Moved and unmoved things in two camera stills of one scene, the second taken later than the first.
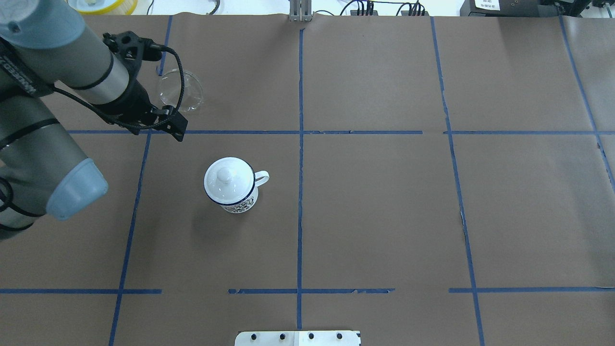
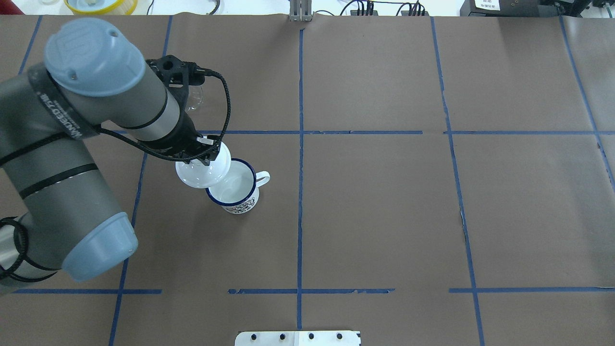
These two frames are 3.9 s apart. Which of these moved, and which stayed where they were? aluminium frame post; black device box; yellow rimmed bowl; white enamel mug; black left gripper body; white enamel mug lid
Moved: black left gripper body; white enamel mug lid
Stayed: yellow rimmed bowl; white enamel mug; black device box; aluminium frame post
